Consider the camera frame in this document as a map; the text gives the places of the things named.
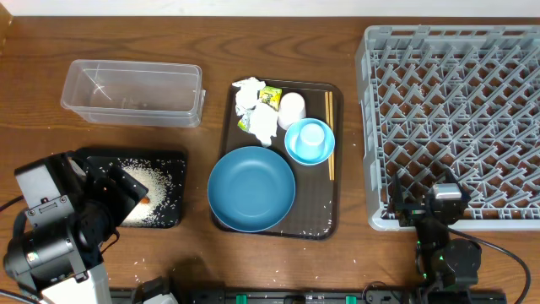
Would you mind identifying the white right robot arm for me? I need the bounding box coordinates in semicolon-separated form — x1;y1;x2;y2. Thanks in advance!
389;169;482;303

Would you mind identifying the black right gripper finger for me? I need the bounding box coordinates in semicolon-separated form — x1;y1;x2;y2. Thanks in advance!
388;173;405;212
444;168;459;185

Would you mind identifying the pile of white rice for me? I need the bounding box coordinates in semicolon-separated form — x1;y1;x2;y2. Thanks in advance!
94;157;186;229

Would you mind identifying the grey dishwasher rack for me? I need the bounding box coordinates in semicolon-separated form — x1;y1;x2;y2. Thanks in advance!
355;25;539;231

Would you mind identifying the brown serving tray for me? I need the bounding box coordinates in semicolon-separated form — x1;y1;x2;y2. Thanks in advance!
211;79;343;241

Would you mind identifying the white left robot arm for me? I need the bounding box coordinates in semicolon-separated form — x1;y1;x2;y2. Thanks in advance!
3;152;148;303

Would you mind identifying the pink plastic cup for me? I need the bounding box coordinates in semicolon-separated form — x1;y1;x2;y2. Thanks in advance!
278;92;306;130

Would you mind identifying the light blue cup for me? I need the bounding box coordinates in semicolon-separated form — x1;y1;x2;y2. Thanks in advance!
295;122;325;160

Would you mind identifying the left wooden chopstick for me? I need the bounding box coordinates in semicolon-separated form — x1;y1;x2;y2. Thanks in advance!
323;91;333;182

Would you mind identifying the wooden chopstick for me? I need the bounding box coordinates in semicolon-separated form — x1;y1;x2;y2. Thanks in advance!
323;91;333;182
328;91;335;181

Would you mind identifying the light blue bowl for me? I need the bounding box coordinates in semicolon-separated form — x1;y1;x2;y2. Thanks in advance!
284;118;335;166

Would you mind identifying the yellow green snack wrapper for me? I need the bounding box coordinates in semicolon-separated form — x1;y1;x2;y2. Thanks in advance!
259;86;283;111

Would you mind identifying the clear plastic bin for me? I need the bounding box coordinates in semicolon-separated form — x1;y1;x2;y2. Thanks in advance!
61;59;206;128

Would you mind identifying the black shallow tray bin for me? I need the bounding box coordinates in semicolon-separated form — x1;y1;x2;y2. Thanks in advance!
77;147;186;229

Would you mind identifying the crumpled white paper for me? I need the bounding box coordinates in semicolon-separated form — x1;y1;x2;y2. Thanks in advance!
232;77;266;116

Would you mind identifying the right wooden chopstick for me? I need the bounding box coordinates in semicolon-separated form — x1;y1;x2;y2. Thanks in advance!
328;91;335;181

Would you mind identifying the crumpled white napkin wrapper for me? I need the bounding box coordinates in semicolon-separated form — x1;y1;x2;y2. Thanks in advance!
237;103;278;147

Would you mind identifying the dark blue plate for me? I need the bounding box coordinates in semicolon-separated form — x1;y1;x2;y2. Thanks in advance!
208;146;296;233

